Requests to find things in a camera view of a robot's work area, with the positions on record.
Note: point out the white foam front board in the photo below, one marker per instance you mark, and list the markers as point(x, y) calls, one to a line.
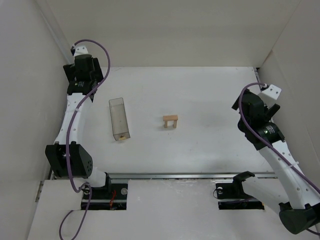
point(156, 210)

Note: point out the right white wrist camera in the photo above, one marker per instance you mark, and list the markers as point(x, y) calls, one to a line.
point(270, 93)

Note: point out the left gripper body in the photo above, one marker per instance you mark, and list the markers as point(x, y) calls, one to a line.
point(67, 70)

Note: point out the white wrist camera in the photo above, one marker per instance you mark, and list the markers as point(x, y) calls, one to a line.
point(78, 50)
point(270, 93)

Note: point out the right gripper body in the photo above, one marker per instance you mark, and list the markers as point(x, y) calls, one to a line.
point(273, 110)

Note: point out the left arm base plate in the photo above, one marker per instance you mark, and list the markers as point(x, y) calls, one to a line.
point(109, 198)

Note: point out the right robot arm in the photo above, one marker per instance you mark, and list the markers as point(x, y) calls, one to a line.
point(299, 206)

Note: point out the front aluminium rail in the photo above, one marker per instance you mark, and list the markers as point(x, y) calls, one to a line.
point(171, 176)

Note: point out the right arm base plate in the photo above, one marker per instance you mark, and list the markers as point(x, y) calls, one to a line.
point(231, 198)

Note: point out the clear plastic box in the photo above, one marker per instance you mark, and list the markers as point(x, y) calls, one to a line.
point(120, 128)

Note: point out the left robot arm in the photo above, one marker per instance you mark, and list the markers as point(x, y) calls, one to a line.
point(86, 170)

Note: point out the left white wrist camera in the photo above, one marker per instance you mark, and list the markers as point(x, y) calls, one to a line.
point(78, 50)

